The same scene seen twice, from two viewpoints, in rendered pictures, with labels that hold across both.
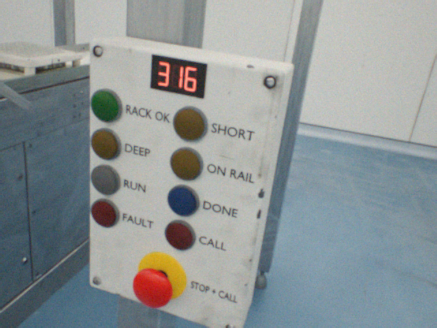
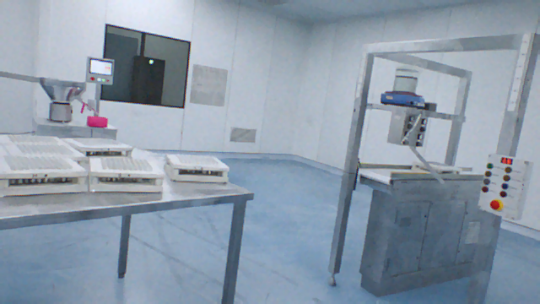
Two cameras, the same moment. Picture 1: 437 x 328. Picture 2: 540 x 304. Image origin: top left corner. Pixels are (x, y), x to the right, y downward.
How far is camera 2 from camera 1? 163 cm
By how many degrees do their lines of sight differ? 41
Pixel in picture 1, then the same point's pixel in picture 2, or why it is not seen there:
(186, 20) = (510, 152)
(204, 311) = (507, 214)
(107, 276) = (483, 205)
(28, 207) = (424, 231)
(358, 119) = not seen: outside the picture
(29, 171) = (429, 214)
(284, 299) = not seen: outside the picture
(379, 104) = not seen: outside the picture
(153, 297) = (494, 205)
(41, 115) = (441, 191)
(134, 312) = (486, 225)
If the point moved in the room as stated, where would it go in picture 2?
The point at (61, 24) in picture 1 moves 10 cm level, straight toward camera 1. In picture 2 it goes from (449, 156) to (450, 158)
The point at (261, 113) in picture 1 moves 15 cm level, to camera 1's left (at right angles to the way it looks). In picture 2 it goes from (523, 168) to (484, 160)
